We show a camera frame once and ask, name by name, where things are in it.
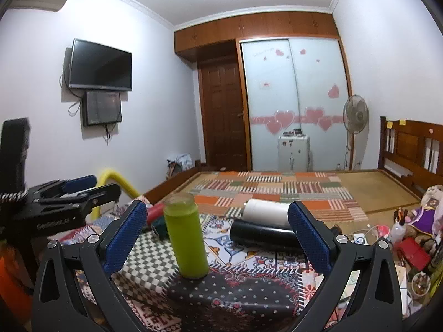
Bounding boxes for standing fan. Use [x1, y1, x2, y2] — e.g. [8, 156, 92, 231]
[342, 94, 370, 171]

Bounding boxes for wooden overhead cabinet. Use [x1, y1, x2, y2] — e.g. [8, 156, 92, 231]
[174, 11, 340, 61]

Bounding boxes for brown wooden door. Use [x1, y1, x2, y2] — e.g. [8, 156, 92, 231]
[197, 58, 252, 172]

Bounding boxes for small white fridge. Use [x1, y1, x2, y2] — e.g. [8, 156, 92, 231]
[277, 134, 311, 173]

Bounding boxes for dark green box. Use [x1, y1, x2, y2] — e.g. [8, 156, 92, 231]
[151, 216, 171, 240]

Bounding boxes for red box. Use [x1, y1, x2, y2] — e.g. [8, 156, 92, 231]
[395, 237, 432, 271]

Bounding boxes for small wall-mounted monitor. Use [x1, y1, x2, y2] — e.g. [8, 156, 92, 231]
[82, 90, 123, 127]

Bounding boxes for white cup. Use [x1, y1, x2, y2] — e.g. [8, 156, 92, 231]
[241, 198, 293, 229]

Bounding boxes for wooden headboard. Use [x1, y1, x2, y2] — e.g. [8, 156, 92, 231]
[377, 116, 443, 196]

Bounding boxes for bags beside door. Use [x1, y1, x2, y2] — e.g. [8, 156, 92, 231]
[167, 154, 193, 179]

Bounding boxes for black television cable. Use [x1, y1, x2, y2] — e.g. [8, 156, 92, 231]
[61, 48, 85, 117]

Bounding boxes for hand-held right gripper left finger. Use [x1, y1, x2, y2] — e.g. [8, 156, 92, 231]
[32, 200, 149, 332]

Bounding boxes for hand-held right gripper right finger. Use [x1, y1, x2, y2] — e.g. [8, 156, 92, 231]
[287, 200, 412, 332]

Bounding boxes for wall-mounted black television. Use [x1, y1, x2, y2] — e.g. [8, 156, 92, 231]
[68, 38, 133, 92]

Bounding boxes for black cup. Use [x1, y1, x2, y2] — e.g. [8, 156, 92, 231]
[229, 219, 302, 254]

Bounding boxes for yellow foam tube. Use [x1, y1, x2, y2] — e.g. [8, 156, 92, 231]
[90, 168, 141, 219]

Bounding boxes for white air conditioner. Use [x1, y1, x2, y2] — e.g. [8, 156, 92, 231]
[6, 0, 68, 11]

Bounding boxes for patchwork striped blanket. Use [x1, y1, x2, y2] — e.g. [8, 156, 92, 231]
[188, 170, 369, 222]

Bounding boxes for orange object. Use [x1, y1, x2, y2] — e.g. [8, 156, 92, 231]
[0, 247, 35, 322]

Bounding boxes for bowl of small bits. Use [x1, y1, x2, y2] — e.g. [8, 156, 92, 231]
[411, 272, 432, 299]

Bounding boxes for green bottle clear cap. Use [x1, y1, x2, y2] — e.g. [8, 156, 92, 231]
[163, 193, 210, 280]

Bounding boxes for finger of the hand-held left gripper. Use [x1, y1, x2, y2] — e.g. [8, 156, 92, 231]
[28, 175, 98, 198]
[35, 183, 122, 216]

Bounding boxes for grey checkered cloth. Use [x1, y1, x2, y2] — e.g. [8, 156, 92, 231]
[110, 230, 185, 295]

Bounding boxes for bamboo bed mat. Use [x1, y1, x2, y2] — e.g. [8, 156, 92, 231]
[173, 168, 422, 216]

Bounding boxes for doll in purple dress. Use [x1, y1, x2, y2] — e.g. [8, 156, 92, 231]
[408, 185, 443, 237]

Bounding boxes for red cup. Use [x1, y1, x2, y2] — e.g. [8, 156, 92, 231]
[147, 203, 165, 224]

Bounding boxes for wooden bed frame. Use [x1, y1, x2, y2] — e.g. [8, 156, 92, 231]
[142, 160, 202, 205]

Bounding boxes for colourful printed blanket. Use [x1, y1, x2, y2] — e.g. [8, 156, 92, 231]
[45, 211, 350, 332]

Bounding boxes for sliding wardrobe with heart stickers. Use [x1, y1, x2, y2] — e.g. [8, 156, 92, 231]
[236, 37, 354, 173]

